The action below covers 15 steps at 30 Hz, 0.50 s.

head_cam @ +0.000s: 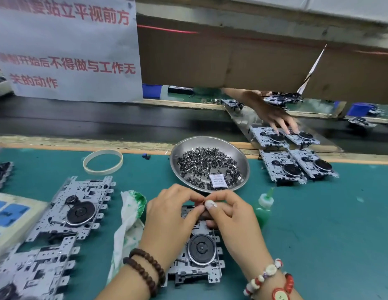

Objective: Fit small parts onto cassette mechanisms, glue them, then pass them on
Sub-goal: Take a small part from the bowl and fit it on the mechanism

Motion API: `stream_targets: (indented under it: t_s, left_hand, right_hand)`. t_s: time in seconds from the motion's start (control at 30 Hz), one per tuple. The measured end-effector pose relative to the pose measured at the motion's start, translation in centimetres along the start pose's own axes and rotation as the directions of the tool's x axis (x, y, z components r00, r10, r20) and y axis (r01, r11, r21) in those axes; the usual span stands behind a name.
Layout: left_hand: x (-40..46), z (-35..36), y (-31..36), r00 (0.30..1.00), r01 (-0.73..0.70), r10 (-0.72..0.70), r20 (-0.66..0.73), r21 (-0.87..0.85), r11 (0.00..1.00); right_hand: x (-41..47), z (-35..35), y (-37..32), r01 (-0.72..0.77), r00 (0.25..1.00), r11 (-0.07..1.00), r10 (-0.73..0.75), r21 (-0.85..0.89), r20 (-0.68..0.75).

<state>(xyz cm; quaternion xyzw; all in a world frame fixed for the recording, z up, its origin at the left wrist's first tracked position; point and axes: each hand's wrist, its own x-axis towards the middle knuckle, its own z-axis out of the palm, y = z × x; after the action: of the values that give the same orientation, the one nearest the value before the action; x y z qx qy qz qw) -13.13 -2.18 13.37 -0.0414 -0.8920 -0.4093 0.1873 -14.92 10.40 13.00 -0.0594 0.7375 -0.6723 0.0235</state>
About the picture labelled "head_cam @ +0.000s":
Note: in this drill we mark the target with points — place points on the person's right hand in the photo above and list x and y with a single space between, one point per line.
234 225

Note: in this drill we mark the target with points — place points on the person's left hand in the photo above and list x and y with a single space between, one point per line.
166 225

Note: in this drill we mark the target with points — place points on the green glue squeeze bottle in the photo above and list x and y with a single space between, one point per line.
263 215

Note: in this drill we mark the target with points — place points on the metal mechanism chassis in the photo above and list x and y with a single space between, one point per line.
78 212
200 250
31 271

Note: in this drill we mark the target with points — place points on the pile of small metal parts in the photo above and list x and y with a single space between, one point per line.
203 165

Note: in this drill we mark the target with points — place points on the finished mechanisms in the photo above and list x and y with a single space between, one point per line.
284 166

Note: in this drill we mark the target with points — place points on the round metal bowl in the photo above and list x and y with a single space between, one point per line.
206 143

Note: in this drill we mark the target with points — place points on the black conveyor belt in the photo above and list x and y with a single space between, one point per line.
88 118

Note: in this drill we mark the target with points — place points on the pile of black mechanism assemblies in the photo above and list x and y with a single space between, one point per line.
0 171

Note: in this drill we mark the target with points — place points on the another person's forearm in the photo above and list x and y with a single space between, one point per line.
241 95

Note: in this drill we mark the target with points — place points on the person's right forearm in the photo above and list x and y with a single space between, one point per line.
269 291

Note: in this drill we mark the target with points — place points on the white green-stained cloth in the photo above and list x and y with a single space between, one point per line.
128 221

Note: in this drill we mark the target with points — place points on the small blue cap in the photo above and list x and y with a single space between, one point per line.
146 156

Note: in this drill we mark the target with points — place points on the clear plastic sheet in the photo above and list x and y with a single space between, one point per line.
244 121

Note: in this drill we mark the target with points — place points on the blue plastic bin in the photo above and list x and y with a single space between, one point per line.
361 109
151 90

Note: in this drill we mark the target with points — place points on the black flat box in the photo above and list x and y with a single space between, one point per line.
181 90

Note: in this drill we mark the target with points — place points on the white blue power strip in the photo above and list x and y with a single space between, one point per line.
9 215

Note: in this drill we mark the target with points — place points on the brown cardboard panel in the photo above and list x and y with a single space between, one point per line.
213 59

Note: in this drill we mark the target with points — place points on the white paper sign red text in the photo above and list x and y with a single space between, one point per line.
69 46

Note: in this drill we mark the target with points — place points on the wooden shelf beam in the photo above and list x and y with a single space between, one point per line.
200 18

